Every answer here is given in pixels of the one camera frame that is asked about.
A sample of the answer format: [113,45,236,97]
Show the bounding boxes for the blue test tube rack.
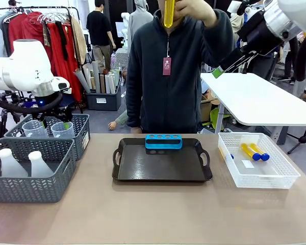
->
[145,134,184,156]

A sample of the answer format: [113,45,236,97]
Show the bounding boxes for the black hanging scarf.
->
[55,20,69,62]

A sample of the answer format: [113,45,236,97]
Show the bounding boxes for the black metal clothes rack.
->
[0,6,84,113]

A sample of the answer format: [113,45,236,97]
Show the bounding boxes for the figure in grey hoodie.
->
[128,0,154,51]

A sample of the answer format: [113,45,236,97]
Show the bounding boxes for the red hanging garments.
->
[8,11,83,103]

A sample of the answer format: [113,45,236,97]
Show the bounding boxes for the person left hand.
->
[174,0,217,28]

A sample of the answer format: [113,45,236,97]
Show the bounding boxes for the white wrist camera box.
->
[50,76,71,92]
[226,0,250,16]

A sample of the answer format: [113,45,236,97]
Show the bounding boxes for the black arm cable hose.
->
[294,24,306,82]
[0,91,64,115]

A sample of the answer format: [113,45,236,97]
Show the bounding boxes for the mannequin arm green sleeve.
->
[108,110,130,130]

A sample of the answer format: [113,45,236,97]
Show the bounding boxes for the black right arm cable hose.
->
[294,24,306,82]

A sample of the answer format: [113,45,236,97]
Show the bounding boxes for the maroon hanging badge tag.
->
[162,57,172,77]

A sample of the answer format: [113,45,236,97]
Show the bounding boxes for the person left forearm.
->
[201,10,237,68]

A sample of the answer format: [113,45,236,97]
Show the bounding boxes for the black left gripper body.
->
[32,93,74,123]

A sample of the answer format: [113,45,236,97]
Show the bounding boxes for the yellow test tube blue cap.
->
[241,143,262,161]
[220,148,235,160]
[249,143,270,161]
[164,0,176,28]

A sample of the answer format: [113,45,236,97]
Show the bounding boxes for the black tripod stand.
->
[287,126,306,155]

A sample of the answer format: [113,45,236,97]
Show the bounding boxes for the brown cardboard box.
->
[200,93,220,123]

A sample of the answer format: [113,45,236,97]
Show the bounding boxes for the beige coat on mannequin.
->
[229,12,244,44]

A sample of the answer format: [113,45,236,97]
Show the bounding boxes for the large grey plastic basket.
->
[0,137,77,204]

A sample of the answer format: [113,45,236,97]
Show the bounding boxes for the dark grey storage bin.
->
[85,86,122,111]

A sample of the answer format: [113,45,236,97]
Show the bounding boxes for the white plastic mesh basket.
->
[218,132,301,189]

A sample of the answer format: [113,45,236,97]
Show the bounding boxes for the translucent white conical flask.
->
[28,151,54,179]
[0,148,29,178]

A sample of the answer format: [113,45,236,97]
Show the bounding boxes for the beige hanging garment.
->
[70,15,88,65]

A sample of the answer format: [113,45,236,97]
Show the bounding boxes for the person in dark fleece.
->
[126,0,237,134]

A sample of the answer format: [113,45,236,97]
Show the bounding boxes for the person in black t-shirt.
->
[86,0,117,74]

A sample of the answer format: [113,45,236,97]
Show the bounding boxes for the clear plastic measuring beaker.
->
[50,121,75,139]
[22,119,49,138]

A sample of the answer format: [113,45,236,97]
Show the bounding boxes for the person in dark trousers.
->
[280,37,300,85]

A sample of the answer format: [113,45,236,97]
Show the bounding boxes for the green plastic object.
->
[210,107,231,131]

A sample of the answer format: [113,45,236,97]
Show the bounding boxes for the white side table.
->
[200,72,306,146]

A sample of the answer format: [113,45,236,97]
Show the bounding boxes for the dark brown serving tray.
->
[112,137,214,182]

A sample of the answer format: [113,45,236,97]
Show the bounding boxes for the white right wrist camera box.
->
[226,0,250,16]

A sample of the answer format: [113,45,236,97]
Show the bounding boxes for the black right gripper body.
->
[237,10,284,56]

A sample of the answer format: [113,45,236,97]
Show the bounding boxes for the person right forearm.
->
[126,76,143,128]

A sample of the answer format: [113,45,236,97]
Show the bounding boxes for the grey plastic basket with label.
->
[4,113,91,161]

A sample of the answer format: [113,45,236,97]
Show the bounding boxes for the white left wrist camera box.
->
[50,76,71,92]

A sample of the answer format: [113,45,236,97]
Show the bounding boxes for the grey paper roll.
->
[92,61,101,94]

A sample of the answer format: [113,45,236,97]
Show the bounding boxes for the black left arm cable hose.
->
[0,91,64,115]

